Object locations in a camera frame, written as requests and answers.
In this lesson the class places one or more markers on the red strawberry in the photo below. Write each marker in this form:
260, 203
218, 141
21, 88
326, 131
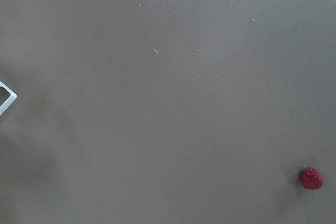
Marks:
311, 178

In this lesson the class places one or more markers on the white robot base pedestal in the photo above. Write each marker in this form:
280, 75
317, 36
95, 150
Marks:
7, 97

